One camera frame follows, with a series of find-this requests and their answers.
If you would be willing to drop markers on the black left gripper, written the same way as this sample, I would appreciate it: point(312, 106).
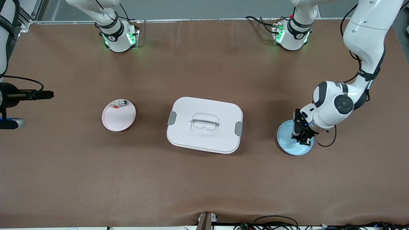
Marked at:
point(306, 132)

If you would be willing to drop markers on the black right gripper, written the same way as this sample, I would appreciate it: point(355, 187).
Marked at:
point(10, 97)

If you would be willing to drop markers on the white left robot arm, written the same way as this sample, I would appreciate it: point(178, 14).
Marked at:
point(364, 32)

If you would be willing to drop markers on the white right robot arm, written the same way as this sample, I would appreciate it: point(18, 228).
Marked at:
point(115, 38)

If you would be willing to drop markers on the white lidded storage box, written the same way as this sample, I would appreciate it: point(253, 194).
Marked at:
point(204, 140)

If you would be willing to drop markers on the light blue round plate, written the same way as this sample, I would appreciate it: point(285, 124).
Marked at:
point(289, 148)

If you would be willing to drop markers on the pink round plate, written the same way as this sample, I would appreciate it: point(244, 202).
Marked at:
point(118, 120)

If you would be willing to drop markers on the brown table mat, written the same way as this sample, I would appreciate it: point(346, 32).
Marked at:
point(204, 191)

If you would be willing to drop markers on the small red white switch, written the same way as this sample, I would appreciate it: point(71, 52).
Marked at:
point(116, 106)

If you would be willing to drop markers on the aluminium frame profile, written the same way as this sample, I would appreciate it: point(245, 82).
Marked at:
point(27, 16)

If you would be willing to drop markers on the small green white switch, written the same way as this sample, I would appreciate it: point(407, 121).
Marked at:
point(124, 103)

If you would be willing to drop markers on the brown metal clamp bracket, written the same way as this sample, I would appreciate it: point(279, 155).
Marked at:
point(204, 222)

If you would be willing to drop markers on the silver table edge rail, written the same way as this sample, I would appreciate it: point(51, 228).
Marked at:
point(207, 19)

